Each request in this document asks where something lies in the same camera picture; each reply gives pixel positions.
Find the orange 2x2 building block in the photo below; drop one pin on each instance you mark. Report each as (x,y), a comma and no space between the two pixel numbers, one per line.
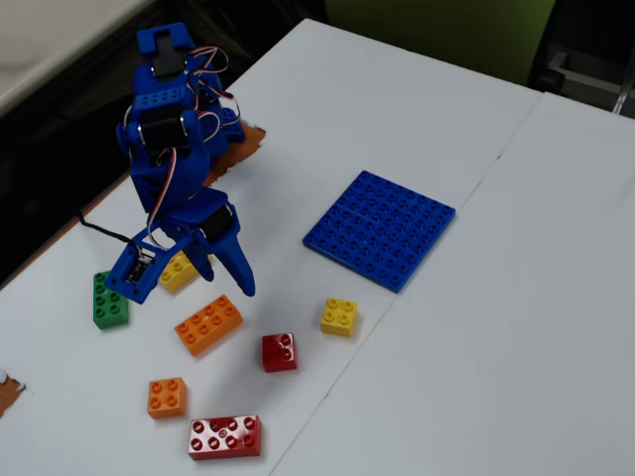
(167,398)

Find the green chair back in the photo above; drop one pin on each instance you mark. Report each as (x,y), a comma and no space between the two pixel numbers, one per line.
(446,30)

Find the white background table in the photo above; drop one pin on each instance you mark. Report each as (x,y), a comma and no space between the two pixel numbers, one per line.
(39,39)

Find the yellow 2x2 building block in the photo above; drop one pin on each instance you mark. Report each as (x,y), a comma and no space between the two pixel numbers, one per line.
(339,317)

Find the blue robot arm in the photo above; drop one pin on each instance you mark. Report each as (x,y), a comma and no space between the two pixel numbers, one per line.
(193,168)

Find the blue 8x8 building plate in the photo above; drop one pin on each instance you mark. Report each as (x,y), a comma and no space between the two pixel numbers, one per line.
(379,230)

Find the red 2x2 building block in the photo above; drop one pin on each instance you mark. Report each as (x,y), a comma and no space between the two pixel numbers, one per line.
(279,353)

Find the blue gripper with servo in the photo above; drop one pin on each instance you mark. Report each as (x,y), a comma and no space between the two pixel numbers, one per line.
(216,224)

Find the green 2x4 building block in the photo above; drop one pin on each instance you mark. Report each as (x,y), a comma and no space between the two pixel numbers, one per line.
(106,312)

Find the wrist camera on blue mount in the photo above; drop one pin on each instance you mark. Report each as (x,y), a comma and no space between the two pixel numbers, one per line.
(136,270)

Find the orange 2x4 building block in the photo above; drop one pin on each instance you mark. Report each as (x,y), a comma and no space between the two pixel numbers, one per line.
(208,324)

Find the yellow 2x4 building block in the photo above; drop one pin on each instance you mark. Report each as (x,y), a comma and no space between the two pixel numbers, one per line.
(173,275)

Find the grey metal frame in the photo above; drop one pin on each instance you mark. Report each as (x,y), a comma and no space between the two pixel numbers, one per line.
(585,79)

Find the red 2x4 building block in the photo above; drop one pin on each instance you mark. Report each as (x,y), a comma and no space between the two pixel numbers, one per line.
(224,437)

